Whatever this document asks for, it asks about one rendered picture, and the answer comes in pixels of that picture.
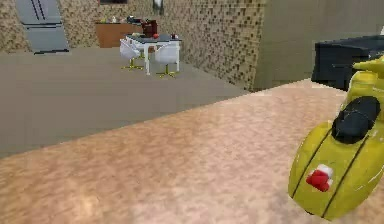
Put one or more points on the white chair with yellow legs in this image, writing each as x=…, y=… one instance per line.
x=128, y=52
x=167, y=55

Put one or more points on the white dining table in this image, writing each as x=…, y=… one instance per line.
x=152, y=40

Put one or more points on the red apple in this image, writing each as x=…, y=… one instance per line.
x=155, y=36

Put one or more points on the dark red box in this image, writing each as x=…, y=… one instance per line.
x=149, y=28

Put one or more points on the brown wooden counter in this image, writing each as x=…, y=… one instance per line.
x=111, y=34

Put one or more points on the dark framed picture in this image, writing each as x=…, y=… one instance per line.
x=158, y=5

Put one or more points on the black cabinet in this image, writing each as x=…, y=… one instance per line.
x=336, y=61

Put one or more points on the grey fridge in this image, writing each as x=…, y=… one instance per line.
x=42, y=26

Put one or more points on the dark wall window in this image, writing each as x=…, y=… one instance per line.
x=112, y=1

